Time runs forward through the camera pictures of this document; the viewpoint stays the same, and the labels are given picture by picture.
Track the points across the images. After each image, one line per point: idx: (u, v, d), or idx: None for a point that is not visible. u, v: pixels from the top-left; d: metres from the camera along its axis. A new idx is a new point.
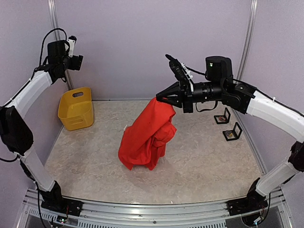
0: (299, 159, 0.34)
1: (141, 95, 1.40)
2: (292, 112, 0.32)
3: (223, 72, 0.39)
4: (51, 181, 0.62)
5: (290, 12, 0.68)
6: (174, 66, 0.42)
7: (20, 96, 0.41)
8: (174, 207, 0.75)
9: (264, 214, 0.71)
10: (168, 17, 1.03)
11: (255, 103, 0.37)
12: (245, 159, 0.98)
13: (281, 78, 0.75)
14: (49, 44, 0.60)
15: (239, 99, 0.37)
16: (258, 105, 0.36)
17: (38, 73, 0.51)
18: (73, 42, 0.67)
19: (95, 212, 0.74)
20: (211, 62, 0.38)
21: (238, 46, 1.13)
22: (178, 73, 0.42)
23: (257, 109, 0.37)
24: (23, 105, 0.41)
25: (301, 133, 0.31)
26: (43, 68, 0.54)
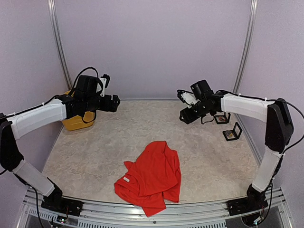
0: (270, 137, 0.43)
1: (141, 95, 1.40)
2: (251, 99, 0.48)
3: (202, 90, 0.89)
4: (50, 186, 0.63)
5: (289, 12, 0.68)
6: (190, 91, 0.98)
7: (26, 116, 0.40)
8: (174, 207, 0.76)
9: (264, 214, 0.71)
10: (168, 17, 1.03)
11: (225, 101, 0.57)
12: (245, 159, 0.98)
13: (281, 78, 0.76)
14: (80, 80, 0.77)
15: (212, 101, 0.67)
16: (227, 101, 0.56)
17: (57, 100, 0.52)
18: (106, 80, 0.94)
19: (95, 212, 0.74)
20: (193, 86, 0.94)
21: (238, 46, 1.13)
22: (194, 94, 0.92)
23: (229, 102, 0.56)
24: (23, 124, 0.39)
25: (259, 110, 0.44)
26: (65, 98, 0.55)
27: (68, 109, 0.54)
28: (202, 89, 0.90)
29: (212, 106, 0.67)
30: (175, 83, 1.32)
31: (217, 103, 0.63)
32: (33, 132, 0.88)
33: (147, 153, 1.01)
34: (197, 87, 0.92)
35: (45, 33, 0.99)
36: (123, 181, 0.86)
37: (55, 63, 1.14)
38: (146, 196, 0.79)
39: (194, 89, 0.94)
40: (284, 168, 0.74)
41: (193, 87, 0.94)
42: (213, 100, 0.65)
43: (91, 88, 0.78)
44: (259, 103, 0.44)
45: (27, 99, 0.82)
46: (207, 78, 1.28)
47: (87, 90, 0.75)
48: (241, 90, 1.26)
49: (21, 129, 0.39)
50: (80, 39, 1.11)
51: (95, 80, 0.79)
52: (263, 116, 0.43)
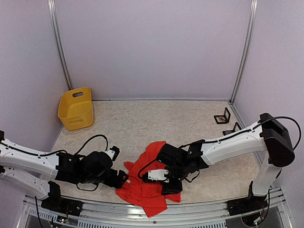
0: (276, 161, 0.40)
1: (141, 96, 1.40)
2: (238, 137, 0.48)
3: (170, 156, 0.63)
4: (44, 193, 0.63)
5: (289, 13, 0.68)
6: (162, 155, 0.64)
7: (16, 154, 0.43)
8: (174, 207, 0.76)
9: (264, 214, 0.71)
10: (168, 17, 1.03)
11: (209, 155, 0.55)
12: (245, 159, 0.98)
13: (281, 78, 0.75)
14: (91, 155, 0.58)
15: (194, 165, 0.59)
16: (211, 154, 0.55)
17: (55, 160, 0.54)
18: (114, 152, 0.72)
19: (95, 212, 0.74)
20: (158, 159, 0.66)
21: (238, 46, 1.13)
22: (165, 159, 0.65)
23: (214, 155, 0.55)
24: (8, 160, 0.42)
25: (258, 143, 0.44)
26: (64, 165, 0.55)
27: (60, 174, 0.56)
28: (168, 156, 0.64)
29: (196, 168, 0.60)
30: (175, 83, 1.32)
31: (198, 162, 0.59)
32: (33, 132, 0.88)
33: (145, 154, 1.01)
34: (164, 156, 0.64)
35: (44, 33, 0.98)
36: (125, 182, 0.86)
37: (55, 63, 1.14)
38: (149, 196, 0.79)
39: (162, 160, 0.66)
40: (284, 168, 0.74)
41: (158, 159, 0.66)
42: (193, 162, 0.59)
43: (98, 170, 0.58)
44: (249, 137, 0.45)
45: (27, 99, 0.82)
46: (207, 78, 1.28)
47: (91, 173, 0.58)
48: (241, 90, 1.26)
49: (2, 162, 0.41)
50: (81, 39, 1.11)
51: (105, 168, 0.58)
52: (264, 146, 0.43)
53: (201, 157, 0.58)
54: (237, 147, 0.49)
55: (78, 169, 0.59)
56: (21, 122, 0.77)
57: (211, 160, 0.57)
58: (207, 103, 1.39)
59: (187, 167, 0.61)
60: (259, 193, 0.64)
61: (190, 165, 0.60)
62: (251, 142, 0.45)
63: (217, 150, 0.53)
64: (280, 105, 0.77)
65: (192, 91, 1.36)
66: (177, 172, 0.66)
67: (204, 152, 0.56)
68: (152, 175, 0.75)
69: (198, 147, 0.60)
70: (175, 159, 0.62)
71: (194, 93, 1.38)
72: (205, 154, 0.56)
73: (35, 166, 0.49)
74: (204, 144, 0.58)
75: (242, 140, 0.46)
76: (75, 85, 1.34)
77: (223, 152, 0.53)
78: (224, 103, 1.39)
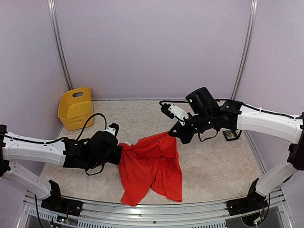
0: (297, 160, 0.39)
1: (141, 95, 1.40)
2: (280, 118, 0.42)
3: (203, 100, 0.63)
4: (46, 192, 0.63)
5: (289, 13, 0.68)
6: (196, 97, 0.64)
7: (21, 145, 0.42)
8: (175, 207, 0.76)
9: (264, 214, 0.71)
10: (168, 16, 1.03)
11: (244, 119, 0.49)
12: (245, 159, 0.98)
13: (281, 78, 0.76)
14: (98, 134, 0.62)
15: (225, 118, 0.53)
16: (248, 119, 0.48)
17: (61, 147, 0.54)
18: (113, 129, 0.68)
19: (95, 212, 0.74)
20: (190, 99, 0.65)
21: (238, 46, 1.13)
22: (198, 102, 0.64)
23: (248, 121, 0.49)
24: (16, 153, 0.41)
25: (292, 133, 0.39)
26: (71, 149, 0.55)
27: (68, 160, 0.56)
28: (202, 100, 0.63)
29: (227, 123, 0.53)
30: (175, 84, 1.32)
31: (231, 118, 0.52)
32: (33, 132, 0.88)
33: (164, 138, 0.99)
34: (197, 97, 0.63)
35: (44, 32, 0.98)
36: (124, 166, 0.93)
37: (55, 63, 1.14)
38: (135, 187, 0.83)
39: (193, 101, 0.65)
40: None
41: (189, 99, 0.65)
42: (225, 115, 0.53)
43: (104, 150, 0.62)
44: (289, 124, 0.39)
45: (27, 99, 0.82)
46: (207, 78, 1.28)
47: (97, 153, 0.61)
48: (241, 90, 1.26)
49: (10, 156, 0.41)
50: (81, 39, 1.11)
51: (112, 146, 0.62)
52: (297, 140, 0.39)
53: (235, 116, 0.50)
54: (272, 125, 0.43)
55: (83, 150, 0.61)
56: (21, 122, 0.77)
57: (243, 125, 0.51)
58: None
59: (217, 119, 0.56)
60: (260, 192, 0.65)
61: (221, 117, 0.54)
62: (288, 129, 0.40)
63: (257, 119, 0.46)
64: (280, 106, 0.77)
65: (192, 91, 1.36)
66: (200, 123, 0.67)
67: (243, 113, 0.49)
68: (174, 109, 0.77)
69: (236, 107, 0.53)
70: (207, 107, 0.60)
71: None
72: (242, 115, 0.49)
73: (42, 154, 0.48)
74: (245, 108, 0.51)
75: (281, 123, 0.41)
76: (75, 85, 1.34)
77: (257, 124, 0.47)
78: None
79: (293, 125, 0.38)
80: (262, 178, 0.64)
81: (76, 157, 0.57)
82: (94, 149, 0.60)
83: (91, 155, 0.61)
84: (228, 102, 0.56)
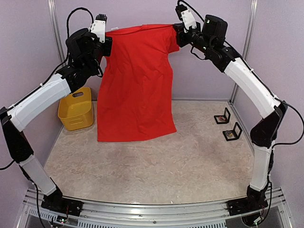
0: (255, 131, 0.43)
1: None
2: (263, 88, 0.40)
3: (215, 33, 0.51)
4: (52, 186, 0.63)
5: (289, 13, 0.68)
6: (214, 23, 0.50)
7: (24, 103, 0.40)
8: (175, 207, 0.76)
9: (264, 214, 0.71)
10: (168, 16, 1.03)
11: (234, 69, 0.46)
12: (245, 159, 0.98)
13: (281, 78, 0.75)
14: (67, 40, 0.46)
15: (219, 57, 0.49)
16: (236, 70, 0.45)
17: (54, 78, 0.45)
18: (102, 23, 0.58)
19: (95, 212, 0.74)
20: (208, 20, 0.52)
21: (238, 46, 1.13)
22: (215, 29, 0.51)
23: (233, 72, 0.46)
24: (28, 112, 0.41)
25: (262, 103, 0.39)
26: (65, 71, 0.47)
27: (71, 81, 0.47)
28: (214, 32, 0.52)
29: (217, 62, 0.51)
30: (175, 83, 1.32)
31: (224, 60, 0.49)
32: (33, 132, 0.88)
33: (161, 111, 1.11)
34: (211, 22, 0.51)
35: (44, 33, 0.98)
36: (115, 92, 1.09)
37: (55, 63, 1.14)
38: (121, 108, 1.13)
39: (207, 24, 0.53)
40: (283, 168, 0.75)
41: (207, 18, 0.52)
42: (221, 54, 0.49)
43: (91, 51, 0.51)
44: (267, 98, 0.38)
45: None
46: (207, 78, 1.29)
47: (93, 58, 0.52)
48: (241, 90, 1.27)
49: (28, 118, 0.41)
50: None
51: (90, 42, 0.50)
52: (263, 115, 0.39)
53: (228, 61, 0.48)
54: (252, 87, 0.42)
55: (77, 66, 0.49)
56: None
57: (229, 73, 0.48)
58: (207, 103, 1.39)
59: (212, 54, 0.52)
60: (253, 185, 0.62)
61: (216, 54, 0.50)
62: (261, 98, 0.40)
63: (242, 73, 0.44)
64: None
65: (192, 91, 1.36)
66: (199, 43, 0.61)
67: (236, 64, 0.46)
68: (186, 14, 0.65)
69: (234, 53, 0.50)
70: (214, 37, 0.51)
71: (195, 93, 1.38)
72: (234, 64, 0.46)
73: (48, 95, 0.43)
74: (240, 61, 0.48)
75: (260, 92, 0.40)
76: None
77: (239, 79, 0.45)
78: (224, 103, 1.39)
79: (270, 101, 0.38)
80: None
81: (76, 73, 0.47)
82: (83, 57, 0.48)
83: (86, 63, 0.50)
84: (229, 47, 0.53)
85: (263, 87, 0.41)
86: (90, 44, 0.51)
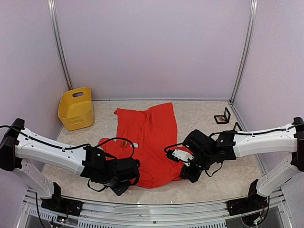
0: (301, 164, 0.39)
1: (142, 95, 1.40)
2: (273, 134, 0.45)
3: (199, 142, 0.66)
4: (48, 193, 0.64)
5: (289, 13, 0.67)
6: (192, 139, 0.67)
7: (37, 146, 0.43)
8: (175, 207, 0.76)
9: (264, 214, 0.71)
10: (168, 16, 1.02)
11: (242, 146, 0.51)
12: (245, 159, 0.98)
13: (282, 77, 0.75)
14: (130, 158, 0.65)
15: (223, 153, 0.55)
16: (244, 146, 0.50)
17: (81, 155, 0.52)
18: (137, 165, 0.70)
19: (95, 212, 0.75)
20: (187, 144, 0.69)
21: (238, 46, 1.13)
22: (197, 142, 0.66)
23: (243, 147, 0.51)
24: (31, 154, 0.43)
25: (289, 144, 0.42)
26: (96, 162, 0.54)
27: (86, 171, 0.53)
28: (197, 142, 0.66)
29: (224, 157, 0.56)
30: (175, 83, 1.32)
31: (228, 150, 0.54)
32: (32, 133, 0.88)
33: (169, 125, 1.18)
34: (193, 141, 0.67)
35: (44, 33, 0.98)
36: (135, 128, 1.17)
37: (55, 63, 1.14)
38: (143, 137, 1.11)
39: (190, 146, 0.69)
40: None
41: (185, 144, 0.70)
42: (223, 150, 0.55)
43: (122, 176, 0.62)
44: (283, 137, 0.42)
45: (27, 99, 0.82)
46: (207, 78, 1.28)
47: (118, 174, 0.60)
48: (241, 90, 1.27)
49: (25, 154, 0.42)
50: (81, 39, 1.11)
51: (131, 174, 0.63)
52: (295, 148, 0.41)
53: (231, 147, 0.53)
54: (268, 144, 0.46)
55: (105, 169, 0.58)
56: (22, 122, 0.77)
57: (241, 152, 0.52)
58: (207, 103, 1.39)
59: (215, 156, 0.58)
60: (263, 193, 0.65)
61: (218, 152, 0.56)
62: (284, 142, 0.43)
63: (251, 144, 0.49)
64: (281, 106, 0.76)
65: (192, 91, 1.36)
66: (204, 160, 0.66)
67: (238, 142, 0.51)
68: (178, 153, 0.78)
69: (230, 137, 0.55)
70: (203, 147, 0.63)
71: (195, 93, 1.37)
72: (237, 144, 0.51)
73: (60, 160, 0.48)
74: (237, 135, 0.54)
75: (275, 138, 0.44)
76: (75, 85, 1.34)
77: (253, 147, 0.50)
78: (224, 103, 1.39)
79: (288, 137, 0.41)
80: (264, 179, 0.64)
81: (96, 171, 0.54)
82: (118, 173, 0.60)
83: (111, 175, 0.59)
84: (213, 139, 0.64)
85: (270, 132, 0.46)
86: (129, 174, 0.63)
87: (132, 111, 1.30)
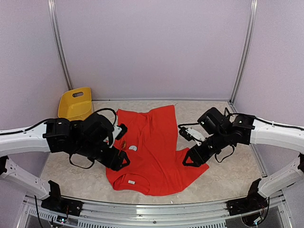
0: None
1: (142, 95, 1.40)
2: (292, 130, 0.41)
3: (215, 120, 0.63)
4: (45, 192, 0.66)
5: (289, 13, 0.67)
6: (208, 117, 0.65)
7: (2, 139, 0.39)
8: (175, 207, 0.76)
9: (264, 214, 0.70)
10: (168, 16, 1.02)
11: (260, 133, 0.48)
12: (245, 159, 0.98)
13: (282, 77, 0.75)
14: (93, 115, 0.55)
15: (239, 134, 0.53)
16: (261, 133, 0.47)
17: (42, 129, 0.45)
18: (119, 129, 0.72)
19: (95, 212, 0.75)
20: (202, 121, 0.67)
21: (238, 46, 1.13)
22: (214, 120, 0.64)
23: (261, 134, 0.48)
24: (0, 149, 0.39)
25: None
26: (58, 129, 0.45)
27: (52, 142, 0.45)
28: (213, 120, 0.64)
29: (239, 140, 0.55)
30: (175, 83, 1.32)
31: (244, 133, 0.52)
32: None
33: (169, 126, 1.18)
34: (208, 118, 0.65)
35: (44, 33, 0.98)
36: (134, 128, 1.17)
37: (55, 63, 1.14)
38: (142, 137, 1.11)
39: (205, 123, 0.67)
40: None
41: (202, 120, 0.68)
42: (239, 131, 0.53)
43: (95, 137, 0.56)
44: (301, 136, 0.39)
45: (27, 99, 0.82)
46: (207, 78, 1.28)
47: (90, 135, 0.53)
48: (241, 90, 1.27)
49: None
50: (81, 39, 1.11)
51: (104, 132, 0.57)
52: None
53: (248, 131, 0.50)
54: (284, 139, 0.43)
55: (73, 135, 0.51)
56: (22, 122, 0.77)
57: (257, 138, 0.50)
58: (207, 103, 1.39)
59: (230, 136, 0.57)
60: (263, 193, 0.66)
61: (234, 132, 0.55)
62: (300, 141, 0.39)
63: (269, 133, 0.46)
64: (281, 106, 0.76)
65: (192, 91, 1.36)
66: (219, 139, 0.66)
67: (257, 128, 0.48)
68: (192, 132, 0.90)
69: (249, 121, 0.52)
70: (219, 126, 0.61)
71: (195, 93, 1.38)
72: (256, 130, 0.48)
73: (27, 143, 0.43)
74: (257, 121, 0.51)
75: (292, 135, 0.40)
76: (75, 85, 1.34)
77: (270, 138, 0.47)
78: (224, 103, 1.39)
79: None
80: (267, 179, 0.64)
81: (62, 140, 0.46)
82: (90, 135, 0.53)
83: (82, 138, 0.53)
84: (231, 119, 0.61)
85: (291, 128, 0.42)
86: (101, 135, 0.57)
87: (133, 112, 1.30)
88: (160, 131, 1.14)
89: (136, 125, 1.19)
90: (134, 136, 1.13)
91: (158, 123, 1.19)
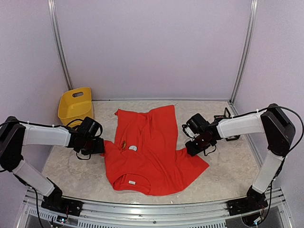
0: (272, 145, 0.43)
1: (142, 95, 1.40)
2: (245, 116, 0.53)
3: (196, 122, 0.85)
4: (49, 186, 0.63)
5: (290, 14, 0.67)
6: (192, 120, 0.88)
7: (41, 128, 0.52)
8: (175, 208, 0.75)
9: (264, 214, 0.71)
10: (168, 16, 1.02)
11: (223, 126, 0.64)
12: (245, 159, 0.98)
13: (282, 77, 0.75)
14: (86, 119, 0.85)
15: (210, 132, 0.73)
16: (224, 125, 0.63)
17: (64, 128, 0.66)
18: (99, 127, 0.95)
19: (95, 212, 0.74)
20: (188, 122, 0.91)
21: (238, 46, 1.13)
22: (196, 122, 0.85)
23: (226, 126, 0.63)
24: (36, 136, 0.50)
25: (255, 123, 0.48)
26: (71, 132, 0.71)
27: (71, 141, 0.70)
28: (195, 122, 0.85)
29: (211, 137, 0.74)
30: (175, 83, 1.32)
31: (214, 132, 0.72)
32: None
33: (169, 126, 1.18)
34: (192, 121, 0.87)
35: (44, 33, 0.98)
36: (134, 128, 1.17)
37: (55, 63, 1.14)
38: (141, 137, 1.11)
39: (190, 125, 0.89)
40: (284, 167, 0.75)
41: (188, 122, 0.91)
42: (210, 130, 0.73)
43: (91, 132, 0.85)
44: (252, 117, 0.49)
45: (27, 99, 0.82)
46: (207, 78, 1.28)
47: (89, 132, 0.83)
48: (241, 90, 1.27)
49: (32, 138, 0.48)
50: (81, 39, 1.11)
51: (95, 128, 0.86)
52: (261, 128, 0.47)
53: (215, 128, 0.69)
54: (242, 125, 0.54)
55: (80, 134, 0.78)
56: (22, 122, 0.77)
57: (224, 131, 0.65)
58: (207, 103, 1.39)
59: (205, 134, 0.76)
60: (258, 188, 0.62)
61: (207, 132, 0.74)
62: (251, 122, 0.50)
63: (229, 123, 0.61)
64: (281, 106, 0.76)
65: (192, 91, 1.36)
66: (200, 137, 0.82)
67: (220, 123, 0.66)
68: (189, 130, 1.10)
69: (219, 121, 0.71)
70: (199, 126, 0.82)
71: (194, 93, 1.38)
72: (220, 124, 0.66)
73: (53, 135, 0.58)
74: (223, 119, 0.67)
75: (247, 118, 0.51)
76: (75, 85, 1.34)
77: (232, 128, 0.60)
78: (224, 103, 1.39)
79: (254, 117, 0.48)
80: None
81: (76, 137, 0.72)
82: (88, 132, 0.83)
83: (87, 135, 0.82)
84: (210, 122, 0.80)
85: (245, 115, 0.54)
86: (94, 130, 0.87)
87: (133, 112, 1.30)
88: (160, 131, 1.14)
89: (135, 125, 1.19)
90: (134, 135, 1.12)
91: (158, 123, 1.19)
